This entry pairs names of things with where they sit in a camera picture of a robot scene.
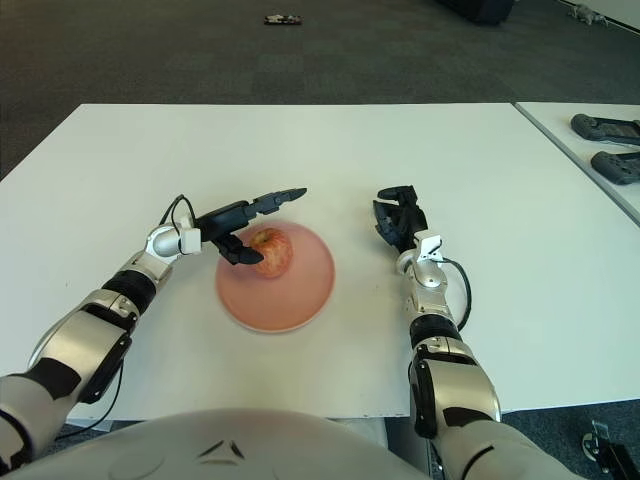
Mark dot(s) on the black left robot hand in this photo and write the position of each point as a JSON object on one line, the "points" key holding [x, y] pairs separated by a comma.
{"points": [[227, 217]]}

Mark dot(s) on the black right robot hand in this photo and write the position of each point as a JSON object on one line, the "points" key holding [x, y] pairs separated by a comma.
{"points": [[407, 222]]}

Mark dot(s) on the red apple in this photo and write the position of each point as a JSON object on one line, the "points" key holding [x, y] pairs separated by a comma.
{"points": [[272, 252]]}

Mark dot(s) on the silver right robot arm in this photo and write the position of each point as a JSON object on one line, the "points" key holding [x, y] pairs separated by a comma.
{"points": [[440, 310]]}

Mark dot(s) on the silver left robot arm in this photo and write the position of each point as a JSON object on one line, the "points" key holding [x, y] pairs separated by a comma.
{"points": [[100, 310]]}

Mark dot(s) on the pink round plate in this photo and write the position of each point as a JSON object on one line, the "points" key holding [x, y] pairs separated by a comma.
{"points": [[280, 295]]}

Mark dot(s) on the small dark floor object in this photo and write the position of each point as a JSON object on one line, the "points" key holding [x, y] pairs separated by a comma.
{"points": [[283, 20]]}

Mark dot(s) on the grey handheld controller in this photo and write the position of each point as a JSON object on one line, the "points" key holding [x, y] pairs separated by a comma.
{"points": [[600, 129], [615, 169]]}

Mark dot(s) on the grey robot torso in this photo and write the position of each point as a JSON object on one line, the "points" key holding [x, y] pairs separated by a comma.
{"points": [[225, 440]]}

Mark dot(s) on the dark blue bag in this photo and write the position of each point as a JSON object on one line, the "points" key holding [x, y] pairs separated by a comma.
{"points": [[477, 11]]}

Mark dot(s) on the black wheeled stand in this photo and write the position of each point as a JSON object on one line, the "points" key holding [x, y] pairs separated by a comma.
{"points": [[600, 442]]}

